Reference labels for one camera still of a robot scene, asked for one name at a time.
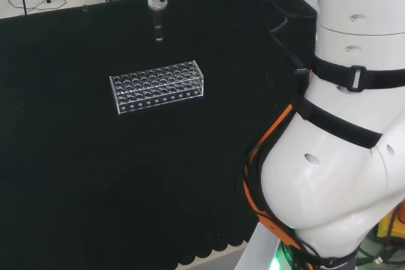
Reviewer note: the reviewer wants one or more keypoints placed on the clear glass test tube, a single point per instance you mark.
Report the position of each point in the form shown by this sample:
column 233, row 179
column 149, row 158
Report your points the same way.
column 158, row 23

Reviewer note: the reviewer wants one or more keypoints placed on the clear plastic test tube rack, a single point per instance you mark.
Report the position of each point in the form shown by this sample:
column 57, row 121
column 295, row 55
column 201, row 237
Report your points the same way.
column 156, row 88

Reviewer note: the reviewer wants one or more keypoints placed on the clear cloth clip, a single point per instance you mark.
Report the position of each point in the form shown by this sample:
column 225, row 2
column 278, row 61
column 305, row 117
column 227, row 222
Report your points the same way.
column 84, row 8

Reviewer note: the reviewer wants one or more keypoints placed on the black bench cloth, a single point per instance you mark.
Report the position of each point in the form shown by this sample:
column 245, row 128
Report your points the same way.
column 126, row 156

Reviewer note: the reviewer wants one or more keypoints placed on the yellow stop button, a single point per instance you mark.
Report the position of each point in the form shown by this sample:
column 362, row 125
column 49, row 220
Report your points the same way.
column 390, row 222

